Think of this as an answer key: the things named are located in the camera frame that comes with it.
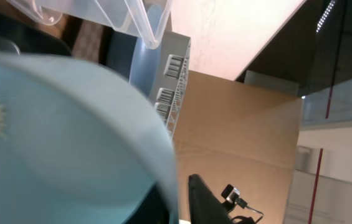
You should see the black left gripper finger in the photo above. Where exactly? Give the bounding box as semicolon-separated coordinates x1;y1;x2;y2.
188;174;232;224

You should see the dark blue plate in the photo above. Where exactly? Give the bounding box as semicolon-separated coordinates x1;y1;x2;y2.
105;3;164;97

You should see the light blue bowl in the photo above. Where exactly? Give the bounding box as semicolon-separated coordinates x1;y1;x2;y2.
0;52;179;223

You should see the grey dishwasher rack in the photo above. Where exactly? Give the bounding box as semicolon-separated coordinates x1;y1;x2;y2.
149;31;191;136

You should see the clear plastic waste bin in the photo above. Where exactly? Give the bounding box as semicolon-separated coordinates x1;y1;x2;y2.
7;0;173;49

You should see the overhead webcam on stand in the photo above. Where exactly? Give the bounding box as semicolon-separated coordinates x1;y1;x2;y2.
221;184;264;224

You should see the brown serving tray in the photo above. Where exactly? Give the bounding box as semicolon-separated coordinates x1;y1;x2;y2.
72;21;104;63

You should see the black plastic tray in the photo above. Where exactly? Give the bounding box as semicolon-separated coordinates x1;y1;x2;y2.
0;13;72;57

